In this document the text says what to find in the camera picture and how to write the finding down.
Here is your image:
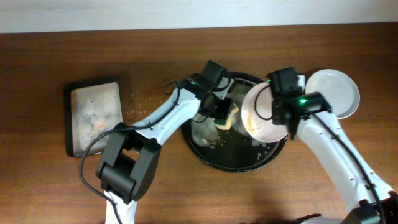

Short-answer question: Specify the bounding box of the white plate bottom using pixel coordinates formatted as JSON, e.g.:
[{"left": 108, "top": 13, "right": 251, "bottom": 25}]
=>
[{"left": 241, "top": 82, "right": 288, "bottom": 143}]

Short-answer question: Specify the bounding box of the white plate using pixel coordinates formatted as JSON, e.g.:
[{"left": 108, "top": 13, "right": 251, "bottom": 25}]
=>
[
  {"left": 241, "top": 82, "right": 288, "bottom": 143},
  {"left": 336, "top": 102, "right": 359, "bottom": 119}
]

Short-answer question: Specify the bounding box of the green yellow sponge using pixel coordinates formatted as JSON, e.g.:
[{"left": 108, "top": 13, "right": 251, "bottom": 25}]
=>
[{"left": 214, "top": 103, "right": 239, "bottom": 131}]

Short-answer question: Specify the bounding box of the pale blue plate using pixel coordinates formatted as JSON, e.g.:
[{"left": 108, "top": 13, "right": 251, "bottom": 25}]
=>
[{"left": 305, "top": 69, "right": 361, "bottom": 114}]

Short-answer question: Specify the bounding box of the white plate top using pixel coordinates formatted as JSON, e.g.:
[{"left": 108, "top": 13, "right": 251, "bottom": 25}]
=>
[{"left": 336, "top": 102, "right": 359, "bottom": 119}]

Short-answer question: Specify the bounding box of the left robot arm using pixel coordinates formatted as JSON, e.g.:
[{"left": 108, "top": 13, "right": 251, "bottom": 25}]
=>
[{"left": 96, "top": 61, "right": 233, "bottom": 223}]

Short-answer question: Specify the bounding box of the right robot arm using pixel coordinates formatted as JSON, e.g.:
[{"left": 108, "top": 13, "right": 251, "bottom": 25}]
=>
[{"left": 267, "top": 67, "right": 397, "bottom": 223}]

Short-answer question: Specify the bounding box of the black round tray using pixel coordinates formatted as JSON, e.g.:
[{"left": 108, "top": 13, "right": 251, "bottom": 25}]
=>
[{"left": 181, "top": 72, "right": 287, "bottom": 173}]

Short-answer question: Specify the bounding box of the black rectangular soapy tray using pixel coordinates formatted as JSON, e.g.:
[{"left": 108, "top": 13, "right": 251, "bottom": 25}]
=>
[{"left": 63, "top": 77, "right": 123, "bottom": 157}]

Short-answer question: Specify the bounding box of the left black cable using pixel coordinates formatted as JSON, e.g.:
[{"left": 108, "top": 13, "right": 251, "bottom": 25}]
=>
[{"left": 79, "top": 80, "right": 183, "bottom": 224}]

